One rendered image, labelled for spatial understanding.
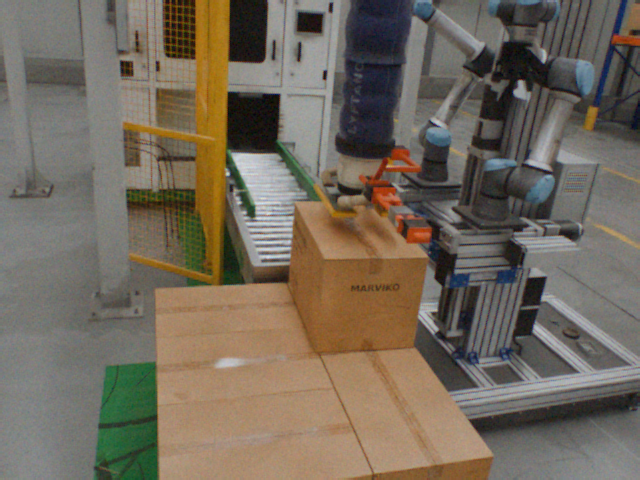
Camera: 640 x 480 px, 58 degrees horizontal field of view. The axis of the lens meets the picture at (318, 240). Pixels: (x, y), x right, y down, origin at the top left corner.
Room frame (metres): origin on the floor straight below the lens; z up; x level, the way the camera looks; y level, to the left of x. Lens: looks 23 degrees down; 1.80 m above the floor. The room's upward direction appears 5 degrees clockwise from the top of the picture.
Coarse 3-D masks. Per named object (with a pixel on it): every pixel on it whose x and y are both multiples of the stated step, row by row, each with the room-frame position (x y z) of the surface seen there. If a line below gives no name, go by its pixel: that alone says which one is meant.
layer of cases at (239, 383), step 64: (192, 320) 2.00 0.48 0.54; (256, 320) 2.05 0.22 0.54; (192, 384) 1.60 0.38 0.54; (256, 384) 1.63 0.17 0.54; (320, 384) 1.67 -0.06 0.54; (384, 384) 1.70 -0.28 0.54; (192, 448) 1.31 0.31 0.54; (256, 448) 1.33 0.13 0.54; (320, 448) 1.35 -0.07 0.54; (384, 448) 1.38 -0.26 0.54; (448, 448) 1.41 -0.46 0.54
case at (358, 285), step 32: (320, 224) 2.18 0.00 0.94; (352, 224) 2.21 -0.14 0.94; (384, 224) 2.25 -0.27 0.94; (320, 256) 1.91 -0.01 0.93; (352, 256) 1.89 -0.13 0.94; (384, 256) 1.92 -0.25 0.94; (416, 256) 1.95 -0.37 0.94; (320, 288) 1.87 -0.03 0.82; (352, 288) 1.88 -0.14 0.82; (384, 288) 1.91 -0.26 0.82; (416, 288) 1.94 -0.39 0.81; (320, 320) 1.85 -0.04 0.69; (352, 320) 1.88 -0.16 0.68; (384, 320) 1.92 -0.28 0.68; (416, 320) 1.95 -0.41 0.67; (320, 352) 1.86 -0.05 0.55
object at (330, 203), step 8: (320, 184) 2.30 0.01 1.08; (328, 184) 2.23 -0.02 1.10; (336, 184) 2.34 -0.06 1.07; (320, 192) 2.21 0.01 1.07; (328, 200) 2.12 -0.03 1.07; (336, 200) 2.09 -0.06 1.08; (328, 208) 2.05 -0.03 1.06; (336, 208) 2.03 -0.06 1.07; (352, 208) 2.06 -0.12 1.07; (336, 216) 2.00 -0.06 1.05; (344, 216) 2.00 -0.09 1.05; (352, 216) 2.01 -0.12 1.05
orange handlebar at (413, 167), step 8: (408, 160) 2.39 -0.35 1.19; (392, 168) 2.26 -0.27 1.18; (400, 168) 2.27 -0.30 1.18; (408, 168) 2.28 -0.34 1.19; (416, 168) 2.28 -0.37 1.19; (360, 176) 2.10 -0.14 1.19; (384, 200) 1.82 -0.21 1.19; (392, 200) 1.82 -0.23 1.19; (400, 200) 1.83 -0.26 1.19; (384, 208) 1.81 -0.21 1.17; (400, 216) 1.69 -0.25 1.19; (408, 216) 1.71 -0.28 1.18
